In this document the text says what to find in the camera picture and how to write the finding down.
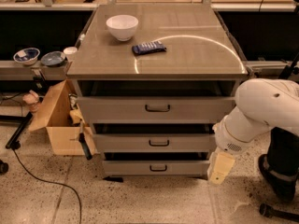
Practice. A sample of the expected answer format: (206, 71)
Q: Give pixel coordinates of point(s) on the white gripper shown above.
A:
(230, 140)

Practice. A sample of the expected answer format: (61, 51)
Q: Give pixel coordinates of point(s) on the grey drawer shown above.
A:
(122, 168)
(154, 142)
(148, 110)

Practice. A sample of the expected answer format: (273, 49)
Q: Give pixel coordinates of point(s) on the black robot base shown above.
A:
(280, 165)

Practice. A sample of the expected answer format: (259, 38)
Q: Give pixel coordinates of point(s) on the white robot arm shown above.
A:
(260, 106)

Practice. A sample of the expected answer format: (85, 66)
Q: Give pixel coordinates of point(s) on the grey drawer cabinet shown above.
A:
(200, 61)

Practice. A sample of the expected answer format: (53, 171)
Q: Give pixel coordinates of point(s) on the grey bottom drawer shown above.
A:
(122, 168)

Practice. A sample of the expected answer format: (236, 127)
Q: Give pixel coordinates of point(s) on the grey top drawer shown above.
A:
(148, 110)

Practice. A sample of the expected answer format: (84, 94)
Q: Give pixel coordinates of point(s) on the blue snack packet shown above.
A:
(148, 48)

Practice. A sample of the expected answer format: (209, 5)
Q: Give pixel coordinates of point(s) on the cardboard box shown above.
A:
(54, 115)

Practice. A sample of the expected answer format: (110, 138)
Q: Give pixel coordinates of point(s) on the small white cup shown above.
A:
(69, 53)

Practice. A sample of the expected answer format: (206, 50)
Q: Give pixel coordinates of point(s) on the blue plate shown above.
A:
(54, 58)

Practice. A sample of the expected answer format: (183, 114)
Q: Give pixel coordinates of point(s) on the pink toy figure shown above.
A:
(32, 100)

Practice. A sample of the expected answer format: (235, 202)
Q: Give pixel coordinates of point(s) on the black tripod leg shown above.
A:
(14, 143)

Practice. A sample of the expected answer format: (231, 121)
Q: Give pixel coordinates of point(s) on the black caster wheel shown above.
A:
(3, 167)

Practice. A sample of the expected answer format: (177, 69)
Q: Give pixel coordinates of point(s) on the blue patterned white bowl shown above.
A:
(27, 56)

